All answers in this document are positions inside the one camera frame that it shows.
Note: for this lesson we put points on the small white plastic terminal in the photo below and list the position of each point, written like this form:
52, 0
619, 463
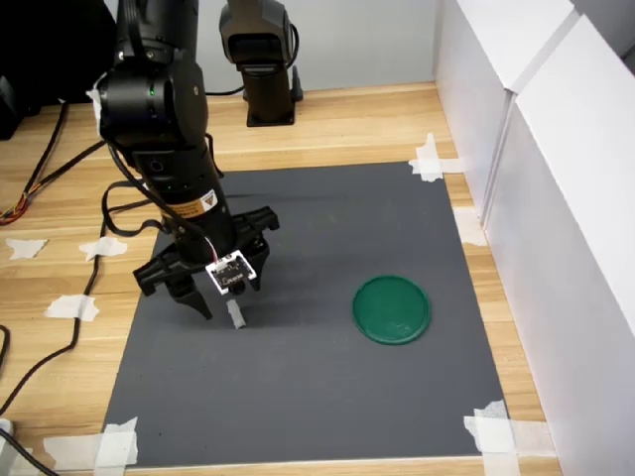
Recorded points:
236, 315

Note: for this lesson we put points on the white camera box circuit board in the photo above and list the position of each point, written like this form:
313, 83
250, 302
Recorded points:
230, 270

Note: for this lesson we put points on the black equipment case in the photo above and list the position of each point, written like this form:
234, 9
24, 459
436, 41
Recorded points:
10, 114

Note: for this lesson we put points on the white partition panel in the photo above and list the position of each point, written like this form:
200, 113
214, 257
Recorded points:
471, 99
570, 248

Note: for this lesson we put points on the round green lid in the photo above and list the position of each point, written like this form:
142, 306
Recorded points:
392, 310

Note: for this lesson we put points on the dark grey mat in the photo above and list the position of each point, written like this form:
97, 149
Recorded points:
297, 387

